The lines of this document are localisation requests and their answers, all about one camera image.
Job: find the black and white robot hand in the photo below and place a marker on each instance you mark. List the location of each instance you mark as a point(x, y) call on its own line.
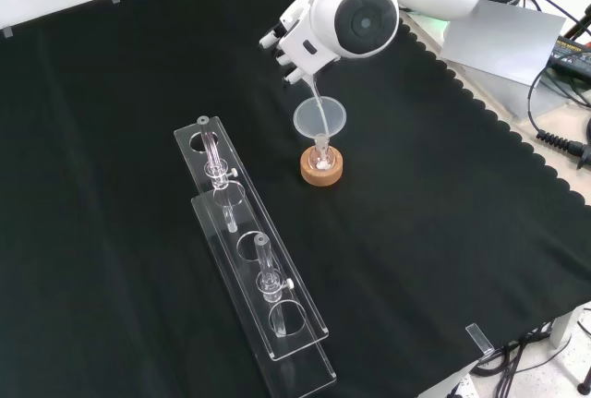
point(302, 44)

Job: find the clear plastic funnel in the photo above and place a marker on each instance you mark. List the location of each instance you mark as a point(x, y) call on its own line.
point(334, 114)

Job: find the small glass round-bottom flask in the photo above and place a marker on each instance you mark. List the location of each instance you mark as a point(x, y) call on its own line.
point(322, 163)

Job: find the clear acrylic funnel stand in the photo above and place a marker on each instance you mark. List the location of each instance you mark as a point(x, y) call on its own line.
point(258, 278)

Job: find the black bench cloth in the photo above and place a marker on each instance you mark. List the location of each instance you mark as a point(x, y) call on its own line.
point(138, 139)

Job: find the pale board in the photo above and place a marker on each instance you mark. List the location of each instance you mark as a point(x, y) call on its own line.
point(503, 42)

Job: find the black power adapter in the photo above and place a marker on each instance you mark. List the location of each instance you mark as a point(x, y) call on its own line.
point(570, 54)

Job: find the black tripod leg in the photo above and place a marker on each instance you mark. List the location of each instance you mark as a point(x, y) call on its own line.
point(577, 26)

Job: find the clear tape strip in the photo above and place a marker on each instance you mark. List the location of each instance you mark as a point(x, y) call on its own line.
point(479, 338)

